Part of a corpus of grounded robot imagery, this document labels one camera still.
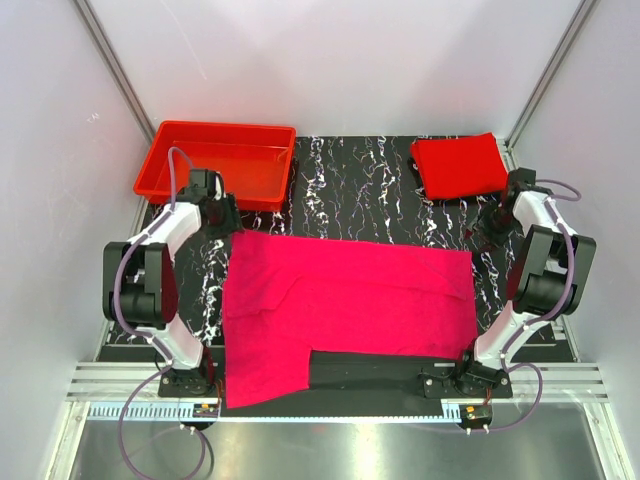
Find pink t shirt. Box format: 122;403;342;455
222;231;478;408

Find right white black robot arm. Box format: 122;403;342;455
452;168;597;396

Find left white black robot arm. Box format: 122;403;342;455
102;169;242;396

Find red plastic bin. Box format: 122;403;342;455
133;121;296;212

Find folded red t shirt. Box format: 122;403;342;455
410;133;508;201

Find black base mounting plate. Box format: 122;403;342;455
159;347;513;419

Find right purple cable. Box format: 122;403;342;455
414;178;582;434

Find purple cable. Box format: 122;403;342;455
113;146;216;479
414;178;582;434

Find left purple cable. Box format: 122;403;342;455
113;146;216;479

